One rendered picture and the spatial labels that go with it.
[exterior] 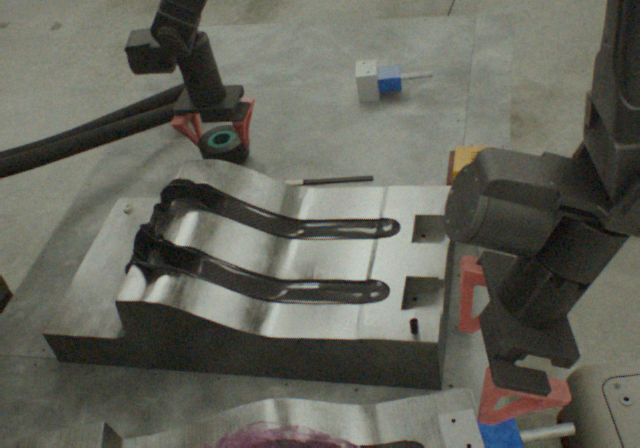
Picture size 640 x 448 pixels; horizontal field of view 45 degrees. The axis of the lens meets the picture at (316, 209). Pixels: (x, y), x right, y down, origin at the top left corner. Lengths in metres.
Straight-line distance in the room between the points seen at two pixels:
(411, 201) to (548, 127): 1.65
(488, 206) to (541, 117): 2.15
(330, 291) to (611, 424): 0.75
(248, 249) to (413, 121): 0.45
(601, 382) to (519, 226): 1.07
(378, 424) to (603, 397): 0.79
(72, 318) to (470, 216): 0.64
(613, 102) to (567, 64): 2.44
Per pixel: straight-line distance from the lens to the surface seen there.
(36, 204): 2.80
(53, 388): 1.07
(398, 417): 0.85
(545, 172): 0.55
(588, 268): 0.59
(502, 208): 0.54
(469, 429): 0.81
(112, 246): 1.12
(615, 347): 2.01
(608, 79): 0.52
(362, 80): 1.35
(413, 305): 0.93
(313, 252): 0.98
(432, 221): 1.01
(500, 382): 0.60
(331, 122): 1.34
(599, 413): 1.56
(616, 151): 0.51
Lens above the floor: 1.56
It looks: 41 degrees down
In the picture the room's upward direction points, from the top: 12 degrees counter-clockwise
